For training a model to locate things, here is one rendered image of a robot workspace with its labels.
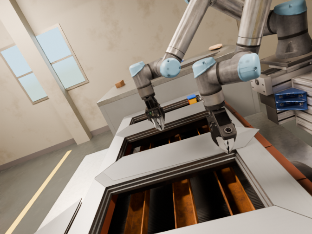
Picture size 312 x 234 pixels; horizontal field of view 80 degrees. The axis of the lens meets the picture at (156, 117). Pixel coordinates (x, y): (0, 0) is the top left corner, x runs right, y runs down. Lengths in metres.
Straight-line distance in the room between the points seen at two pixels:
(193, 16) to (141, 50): 3.06
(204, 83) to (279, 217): 0.40
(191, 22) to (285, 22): 0.46
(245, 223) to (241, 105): 1.29
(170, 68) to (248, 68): 0.28
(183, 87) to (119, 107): 0.58
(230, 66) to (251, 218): 0.41
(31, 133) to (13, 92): 0.94
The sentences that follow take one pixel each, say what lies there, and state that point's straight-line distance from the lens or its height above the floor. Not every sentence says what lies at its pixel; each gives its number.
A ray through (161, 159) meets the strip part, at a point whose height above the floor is 0.86.
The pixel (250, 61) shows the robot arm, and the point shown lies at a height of 1.18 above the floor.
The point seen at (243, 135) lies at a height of 0.86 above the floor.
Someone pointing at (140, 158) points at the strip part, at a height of 0.86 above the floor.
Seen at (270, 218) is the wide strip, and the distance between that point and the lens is 0.58.
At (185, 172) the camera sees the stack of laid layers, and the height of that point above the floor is 0.83.
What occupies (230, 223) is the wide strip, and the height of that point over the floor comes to 0.86.
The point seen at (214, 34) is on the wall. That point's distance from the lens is 4.03.
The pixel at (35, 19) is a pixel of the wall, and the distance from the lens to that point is 4.33.
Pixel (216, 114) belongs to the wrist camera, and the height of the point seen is 1.04.
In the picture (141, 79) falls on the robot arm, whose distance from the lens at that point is 0.86.
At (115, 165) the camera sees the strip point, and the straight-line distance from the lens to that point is 0.99.
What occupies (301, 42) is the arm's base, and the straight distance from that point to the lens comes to 1.10.
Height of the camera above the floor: 1.32
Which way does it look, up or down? 20 degrees down
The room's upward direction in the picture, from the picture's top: 22 degrees counter-clockwise
